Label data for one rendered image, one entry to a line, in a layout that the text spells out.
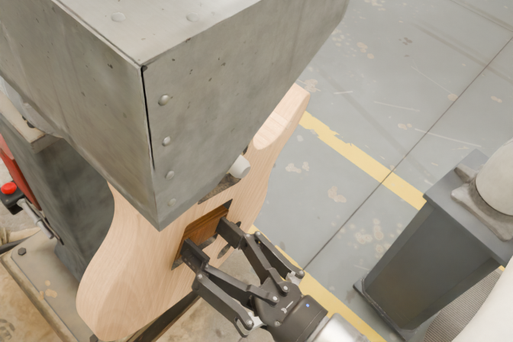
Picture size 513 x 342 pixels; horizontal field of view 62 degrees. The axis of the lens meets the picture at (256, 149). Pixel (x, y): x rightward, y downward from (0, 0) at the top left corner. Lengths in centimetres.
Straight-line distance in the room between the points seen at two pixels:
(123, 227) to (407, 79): 239
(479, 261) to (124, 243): 102
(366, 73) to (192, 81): 249
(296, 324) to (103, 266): 25
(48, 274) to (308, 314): 108
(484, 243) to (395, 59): 179
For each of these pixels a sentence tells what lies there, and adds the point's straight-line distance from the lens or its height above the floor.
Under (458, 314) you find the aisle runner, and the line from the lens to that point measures 199.
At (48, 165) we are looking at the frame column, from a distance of 90.
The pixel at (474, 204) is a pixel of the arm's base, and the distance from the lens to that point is 130.
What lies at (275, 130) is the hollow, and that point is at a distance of 64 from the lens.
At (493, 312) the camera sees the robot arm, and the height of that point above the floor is 128.
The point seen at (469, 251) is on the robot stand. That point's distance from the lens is 134.
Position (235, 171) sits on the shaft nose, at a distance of 48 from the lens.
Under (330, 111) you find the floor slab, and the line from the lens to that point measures 238.
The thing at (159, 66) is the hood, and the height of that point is 152.
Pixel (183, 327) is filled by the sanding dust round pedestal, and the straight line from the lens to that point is 171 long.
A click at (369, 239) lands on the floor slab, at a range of 198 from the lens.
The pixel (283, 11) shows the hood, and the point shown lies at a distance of 24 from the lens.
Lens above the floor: 165
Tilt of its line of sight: 51 degrees down
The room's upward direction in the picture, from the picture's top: 10 degrees clockwise
